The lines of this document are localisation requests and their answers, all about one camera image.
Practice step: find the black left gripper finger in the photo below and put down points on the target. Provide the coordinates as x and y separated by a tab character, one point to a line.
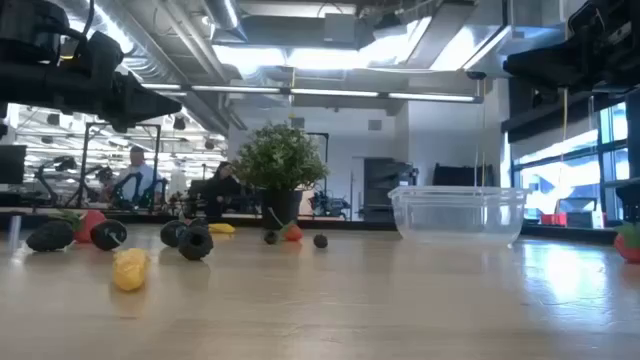
145	121
147	100

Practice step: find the person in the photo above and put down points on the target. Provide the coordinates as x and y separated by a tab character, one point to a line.
137	180
220	192

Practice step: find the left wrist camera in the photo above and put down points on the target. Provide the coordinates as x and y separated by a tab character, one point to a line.
102	55

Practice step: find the red plastic bin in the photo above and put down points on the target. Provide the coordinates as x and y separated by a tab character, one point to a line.
552	220

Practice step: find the round black toy blackberry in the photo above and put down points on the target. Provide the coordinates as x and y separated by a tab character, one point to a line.
195	243

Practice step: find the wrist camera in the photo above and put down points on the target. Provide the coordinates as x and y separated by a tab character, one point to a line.
102	55
590	22

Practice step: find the red toy strawberry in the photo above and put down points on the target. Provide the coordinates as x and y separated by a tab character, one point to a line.
91	222
631	250

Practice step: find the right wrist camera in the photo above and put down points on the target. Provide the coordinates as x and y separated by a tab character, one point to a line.
590	22

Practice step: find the orange-red fruit green stem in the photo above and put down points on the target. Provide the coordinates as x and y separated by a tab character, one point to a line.
293	233

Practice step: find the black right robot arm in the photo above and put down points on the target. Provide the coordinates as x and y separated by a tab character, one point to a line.
630	50

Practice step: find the dark toy blueberry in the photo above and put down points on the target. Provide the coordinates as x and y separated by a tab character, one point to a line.
171	233

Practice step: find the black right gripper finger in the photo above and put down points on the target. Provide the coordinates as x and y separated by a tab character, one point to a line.
540	62
555	82

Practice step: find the black computer monitor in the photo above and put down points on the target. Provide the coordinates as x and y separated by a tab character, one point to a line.
12	165

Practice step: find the large black toy blackberry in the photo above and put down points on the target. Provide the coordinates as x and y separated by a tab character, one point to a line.
50	236

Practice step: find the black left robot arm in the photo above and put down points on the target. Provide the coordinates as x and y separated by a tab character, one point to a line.
30	85

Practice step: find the small dark berry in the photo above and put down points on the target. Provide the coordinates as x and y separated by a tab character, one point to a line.
320	241
270	237

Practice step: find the green plant in black pot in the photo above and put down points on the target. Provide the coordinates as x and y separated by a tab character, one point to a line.
280	160

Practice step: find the black cabinet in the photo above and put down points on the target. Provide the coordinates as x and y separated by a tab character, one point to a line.
382	190

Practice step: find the black couch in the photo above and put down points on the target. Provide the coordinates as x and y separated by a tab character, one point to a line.
462	176

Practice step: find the background robot workstation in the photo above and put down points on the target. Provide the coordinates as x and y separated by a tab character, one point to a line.
327	205

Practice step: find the clear plastic tupperware container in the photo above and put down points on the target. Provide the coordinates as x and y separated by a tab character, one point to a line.
457	215

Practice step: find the long ceiling light bar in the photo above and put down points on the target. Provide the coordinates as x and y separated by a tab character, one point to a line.
330	93

